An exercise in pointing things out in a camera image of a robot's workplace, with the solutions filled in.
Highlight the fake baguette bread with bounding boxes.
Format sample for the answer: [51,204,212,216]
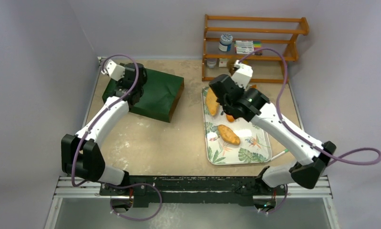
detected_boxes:
[226,114,235,123]

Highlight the yellow fake bread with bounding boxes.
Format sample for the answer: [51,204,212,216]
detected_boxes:
[205,88,219,116]

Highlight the small oval bread roll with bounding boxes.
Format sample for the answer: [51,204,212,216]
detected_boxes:
[217,125,241,146]

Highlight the green paper bag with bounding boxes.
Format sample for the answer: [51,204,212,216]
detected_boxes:
[102,68,185,123]

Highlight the leaf pattern serving tray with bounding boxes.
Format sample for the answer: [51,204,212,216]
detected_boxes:
[201,87,272,166]

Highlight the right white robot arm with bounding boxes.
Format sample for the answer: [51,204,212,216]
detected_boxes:
[209,74,336,194]

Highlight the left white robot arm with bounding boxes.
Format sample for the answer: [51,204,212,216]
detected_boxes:
[61,60,147,195]

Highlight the white small box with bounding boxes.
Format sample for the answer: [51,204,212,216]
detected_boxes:
[218,58,229,68]

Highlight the small grey jar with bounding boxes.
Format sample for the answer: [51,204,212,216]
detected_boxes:
[206,58,217,69]

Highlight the coloured marker set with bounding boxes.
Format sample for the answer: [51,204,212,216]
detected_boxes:
[234,40,262,54]

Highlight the white jar blue lid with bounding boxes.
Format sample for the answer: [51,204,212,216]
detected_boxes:
[218,33,233,52]

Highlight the green white marker pen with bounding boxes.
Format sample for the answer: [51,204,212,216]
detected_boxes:
[271,149,289,161]

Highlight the orange wooden shelf rack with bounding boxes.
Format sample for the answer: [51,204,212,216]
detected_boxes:
[201,14,309,83]

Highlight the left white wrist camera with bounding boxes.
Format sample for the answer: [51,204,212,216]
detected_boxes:
[101,60,125,81]

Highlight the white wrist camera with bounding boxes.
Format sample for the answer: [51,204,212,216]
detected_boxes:
[101,60,125,81]
[231,60,253,89]

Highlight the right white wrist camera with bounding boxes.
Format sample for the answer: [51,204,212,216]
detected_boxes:
[231,60,253,89]

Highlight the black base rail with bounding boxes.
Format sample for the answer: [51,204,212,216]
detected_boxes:
[100,175,286,208]

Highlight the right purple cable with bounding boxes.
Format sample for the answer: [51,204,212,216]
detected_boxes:
[237,47,381,216]

